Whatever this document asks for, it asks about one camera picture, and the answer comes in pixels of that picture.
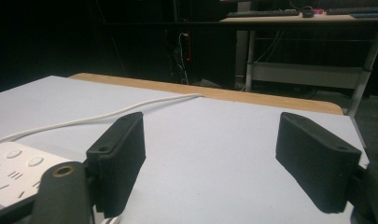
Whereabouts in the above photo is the white power strip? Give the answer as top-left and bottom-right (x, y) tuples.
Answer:
(0, 141), (73, 209)

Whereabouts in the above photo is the white power cable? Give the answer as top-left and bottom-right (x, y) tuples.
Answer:
(0, 92), (205, 148)

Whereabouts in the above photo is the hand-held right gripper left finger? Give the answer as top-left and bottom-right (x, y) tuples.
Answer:
(85, 111), (147, 219)

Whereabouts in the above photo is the white table mat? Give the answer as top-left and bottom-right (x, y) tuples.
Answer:
(0, 75), (370, 224)

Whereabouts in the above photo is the black computer mouse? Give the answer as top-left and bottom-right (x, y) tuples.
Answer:
(301, 6), (315, 19)

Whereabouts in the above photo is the wooden desk with metal legs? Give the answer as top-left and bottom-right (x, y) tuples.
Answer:
(219, 13), (378, 119)

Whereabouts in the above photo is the hanging cables bundle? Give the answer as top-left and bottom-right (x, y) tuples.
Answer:
(166, 30), (194, 86)

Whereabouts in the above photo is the black keyboard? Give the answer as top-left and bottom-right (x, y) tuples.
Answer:
(226, 8), (301, 19)

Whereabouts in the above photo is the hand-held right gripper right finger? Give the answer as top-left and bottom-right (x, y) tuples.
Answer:
(274, 111), (363, 215)

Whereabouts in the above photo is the dark keyboard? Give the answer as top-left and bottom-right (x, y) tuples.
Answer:
(326, 7), (378, 16)

